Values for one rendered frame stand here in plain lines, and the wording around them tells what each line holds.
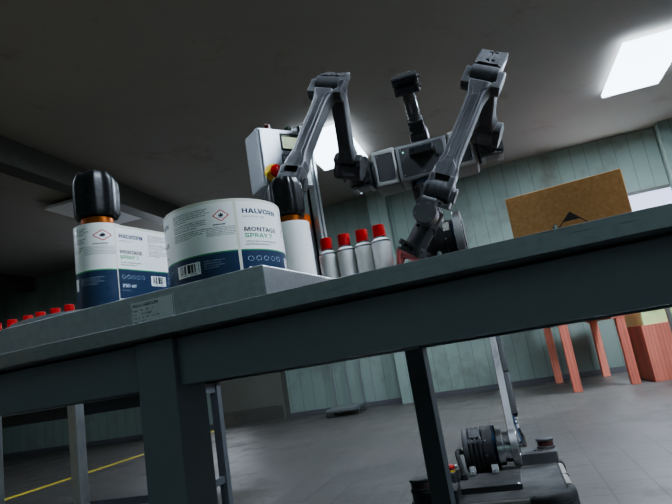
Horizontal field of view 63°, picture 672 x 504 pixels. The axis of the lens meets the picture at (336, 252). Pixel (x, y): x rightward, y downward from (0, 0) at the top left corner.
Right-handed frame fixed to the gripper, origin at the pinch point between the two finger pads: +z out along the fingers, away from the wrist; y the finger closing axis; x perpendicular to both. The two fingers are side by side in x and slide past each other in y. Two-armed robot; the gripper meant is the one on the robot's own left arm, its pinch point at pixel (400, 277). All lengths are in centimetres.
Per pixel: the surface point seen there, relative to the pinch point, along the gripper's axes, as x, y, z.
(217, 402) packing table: -118, -153, 126
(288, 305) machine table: 17, 85, 5
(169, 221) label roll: -18, 67, 6
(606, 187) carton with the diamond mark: 33, -19, -45
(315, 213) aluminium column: -37.3, -11.7, -5.2
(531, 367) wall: 10, -723, 57
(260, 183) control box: -52, 0, -6
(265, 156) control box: -54, 1, -14
